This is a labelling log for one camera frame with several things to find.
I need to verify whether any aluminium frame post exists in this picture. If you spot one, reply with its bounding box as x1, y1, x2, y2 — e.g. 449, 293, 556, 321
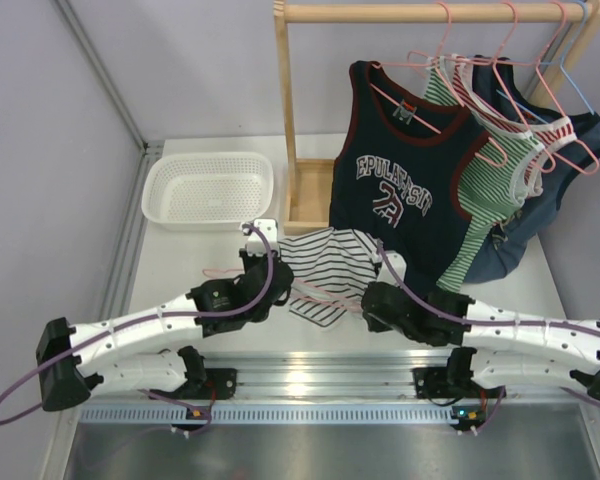
51, 0, 147, 151

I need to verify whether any purple cable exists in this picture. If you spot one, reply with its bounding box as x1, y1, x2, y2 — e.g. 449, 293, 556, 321
0, 223, 276, 427
376, 239, 600, 411

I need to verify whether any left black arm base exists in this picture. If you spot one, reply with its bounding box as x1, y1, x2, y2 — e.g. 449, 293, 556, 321
175, 347, 237, 400

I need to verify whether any black white striped tank top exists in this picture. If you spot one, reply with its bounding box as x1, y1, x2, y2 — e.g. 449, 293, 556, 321
279, 228, 377, 328

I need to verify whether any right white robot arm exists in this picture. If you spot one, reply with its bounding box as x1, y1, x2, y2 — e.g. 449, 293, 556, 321
361, 282, 600, 404

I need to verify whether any pink hanger with navy top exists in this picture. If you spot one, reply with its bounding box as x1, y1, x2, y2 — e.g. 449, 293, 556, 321
370, 1, 453, 134

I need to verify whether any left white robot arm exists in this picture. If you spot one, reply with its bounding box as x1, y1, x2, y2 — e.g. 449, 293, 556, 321
36, 252, 294, 412

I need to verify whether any grey slotted cable duct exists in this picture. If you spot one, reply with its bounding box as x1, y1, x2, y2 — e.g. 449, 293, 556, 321
79, 403, 480, 426

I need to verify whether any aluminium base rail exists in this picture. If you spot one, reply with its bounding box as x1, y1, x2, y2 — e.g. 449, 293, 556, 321
203, 349, 451, 402

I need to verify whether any pink wire hanger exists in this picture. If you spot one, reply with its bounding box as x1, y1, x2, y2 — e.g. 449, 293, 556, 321
201, 268, 359, 309

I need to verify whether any pink hanger with red top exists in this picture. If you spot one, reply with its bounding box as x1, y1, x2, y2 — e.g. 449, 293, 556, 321
462, 1, 600, 175

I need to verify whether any blue navy tank top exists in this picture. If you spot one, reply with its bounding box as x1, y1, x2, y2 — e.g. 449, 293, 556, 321
465, 64, 600, 284

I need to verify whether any light blue wire hanger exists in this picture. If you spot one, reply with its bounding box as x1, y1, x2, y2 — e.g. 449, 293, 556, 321
497, 0, 600, 172

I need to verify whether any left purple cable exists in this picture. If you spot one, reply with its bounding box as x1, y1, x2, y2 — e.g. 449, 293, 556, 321
0, 223, 276, 427

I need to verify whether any green striped tank top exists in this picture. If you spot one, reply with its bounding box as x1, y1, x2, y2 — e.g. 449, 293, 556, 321
424, 72, 534, 292

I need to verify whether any wooden clothes rack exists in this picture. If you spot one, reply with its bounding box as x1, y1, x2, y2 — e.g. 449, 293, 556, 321
273, 1, 600, 235

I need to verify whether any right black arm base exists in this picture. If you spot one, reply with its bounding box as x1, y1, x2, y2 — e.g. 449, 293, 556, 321
412, 347, 500, 406

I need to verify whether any white perforated plastic basket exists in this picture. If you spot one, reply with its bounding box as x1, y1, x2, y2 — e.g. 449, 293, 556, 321
141, 152, 274, 231

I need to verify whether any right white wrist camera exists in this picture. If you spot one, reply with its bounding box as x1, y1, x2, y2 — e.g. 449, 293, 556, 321
374, 251, 407, 286

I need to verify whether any navy printed tank top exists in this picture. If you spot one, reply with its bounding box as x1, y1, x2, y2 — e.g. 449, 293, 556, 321
329, 61, 489, 295

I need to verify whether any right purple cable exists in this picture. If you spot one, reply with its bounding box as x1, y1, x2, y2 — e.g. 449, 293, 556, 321
376, 239, 600, 411

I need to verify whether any red striped tank top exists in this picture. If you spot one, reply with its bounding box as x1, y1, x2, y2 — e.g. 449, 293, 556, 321
443, 54, 576, 197

